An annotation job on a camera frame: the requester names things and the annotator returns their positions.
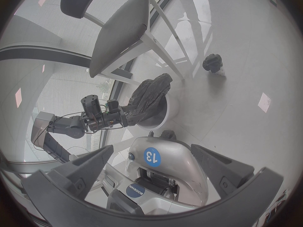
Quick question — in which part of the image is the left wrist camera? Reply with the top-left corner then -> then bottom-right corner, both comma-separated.
106,99 -> 121,113

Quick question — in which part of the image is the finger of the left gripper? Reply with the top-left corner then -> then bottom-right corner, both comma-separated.
122,105 -> 136,115
127,114 -> 142,127

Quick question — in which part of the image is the crumpled black plastic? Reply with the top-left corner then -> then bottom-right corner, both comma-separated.
202,53 -> 223,74

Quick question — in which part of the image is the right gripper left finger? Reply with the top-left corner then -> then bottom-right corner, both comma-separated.
48,145 -> 114,200

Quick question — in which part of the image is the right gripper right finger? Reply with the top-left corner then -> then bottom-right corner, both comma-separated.
190,143 -> 255,200

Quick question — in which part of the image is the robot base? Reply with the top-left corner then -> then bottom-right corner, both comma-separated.
95,130 -> 210,216

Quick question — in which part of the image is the black plastic bag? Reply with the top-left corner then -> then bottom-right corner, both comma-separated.
129,73 -> 173,127

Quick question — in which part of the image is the white trash bin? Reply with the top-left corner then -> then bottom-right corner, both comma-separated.
138,95 -> 181,130

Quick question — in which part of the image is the grey seat white frame chair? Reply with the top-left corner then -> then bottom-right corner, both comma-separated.
60,0 -> 187,84

